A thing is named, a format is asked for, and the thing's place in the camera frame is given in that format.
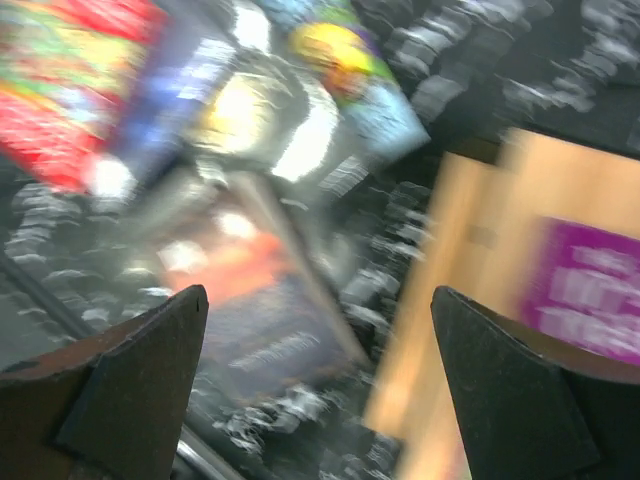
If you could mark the dark tale of cities book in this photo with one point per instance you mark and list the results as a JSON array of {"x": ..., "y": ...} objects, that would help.
[{"x": 272, "y": 321}]

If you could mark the light blue treehouse book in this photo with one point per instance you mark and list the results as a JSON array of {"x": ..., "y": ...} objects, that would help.
[{"x": 329, "y": 36}]

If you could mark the dark blue galaxy book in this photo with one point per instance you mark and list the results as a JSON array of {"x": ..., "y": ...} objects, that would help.
[{"x": 190, "y": 61}]

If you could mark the purple 117-storey treehouse book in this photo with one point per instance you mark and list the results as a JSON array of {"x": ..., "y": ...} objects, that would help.
[{"x": 584, "y": 289}]

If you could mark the red 13-storey treehouse book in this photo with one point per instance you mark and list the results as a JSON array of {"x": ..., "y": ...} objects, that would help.
[{"x": 67, "y": 71}]

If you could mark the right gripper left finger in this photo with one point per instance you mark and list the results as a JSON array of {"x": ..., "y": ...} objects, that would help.
[{"x": 110, "y": 406}]

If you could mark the black moon and sixpence book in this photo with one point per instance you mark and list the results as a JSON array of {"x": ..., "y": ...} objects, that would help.
[{"x": 282, "y": 124}]

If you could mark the wooden wire shelf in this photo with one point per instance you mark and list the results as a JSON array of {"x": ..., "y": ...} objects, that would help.
[{"x": 484, "y": 231}]

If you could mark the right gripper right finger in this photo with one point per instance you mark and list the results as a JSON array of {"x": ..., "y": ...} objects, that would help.
[{"x": 530, "y": 406}]

